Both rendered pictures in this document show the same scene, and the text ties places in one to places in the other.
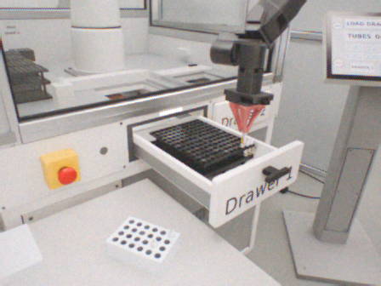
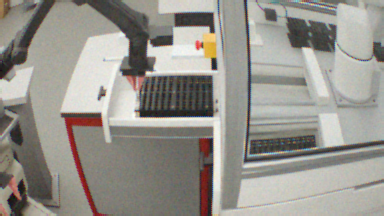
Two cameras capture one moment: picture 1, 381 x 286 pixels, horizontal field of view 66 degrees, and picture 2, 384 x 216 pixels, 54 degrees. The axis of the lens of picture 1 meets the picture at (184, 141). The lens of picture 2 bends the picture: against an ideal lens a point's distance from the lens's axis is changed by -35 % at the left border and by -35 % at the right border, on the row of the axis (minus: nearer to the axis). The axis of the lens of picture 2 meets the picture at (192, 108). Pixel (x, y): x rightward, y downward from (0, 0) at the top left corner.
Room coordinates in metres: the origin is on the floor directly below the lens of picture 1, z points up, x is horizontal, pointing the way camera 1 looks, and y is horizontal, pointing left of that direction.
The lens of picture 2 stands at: (1.66, -1.04, 1.83)
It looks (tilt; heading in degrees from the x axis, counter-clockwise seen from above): 36 degrees down; 132
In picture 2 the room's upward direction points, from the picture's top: 2 degrees counter-clockwise
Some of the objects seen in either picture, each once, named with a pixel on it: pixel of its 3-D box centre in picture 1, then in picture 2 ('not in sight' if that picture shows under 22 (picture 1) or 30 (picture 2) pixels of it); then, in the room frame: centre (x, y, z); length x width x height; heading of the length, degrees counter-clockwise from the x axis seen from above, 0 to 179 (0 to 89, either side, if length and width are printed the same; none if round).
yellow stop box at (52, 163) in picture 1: (61, 168); (208, 45); (0.58, 0.28, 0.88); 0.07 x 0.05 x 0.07; 130
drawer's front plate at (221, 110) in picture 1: (243, 111); (217, 170); (1.00, -0.21, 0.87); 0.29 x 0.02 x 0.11; 130
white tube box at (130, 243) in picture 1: (144, 244); not in sight; (0.45, 0.08, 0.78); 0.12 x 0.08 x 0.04; 66
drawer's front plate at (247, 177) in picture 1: (260, 180); (111, 101); (0.55, -0.17, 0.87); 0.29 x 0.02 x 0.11; 130
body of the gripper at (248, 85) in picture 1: (249, 83); (137, 57); (0.67, -0.15, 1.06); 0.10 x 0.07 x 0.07; 36
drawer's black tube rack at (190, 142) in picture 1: (199, 148); (174, 101); (0.71, -0.04, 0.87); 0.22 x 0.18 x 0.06; 40
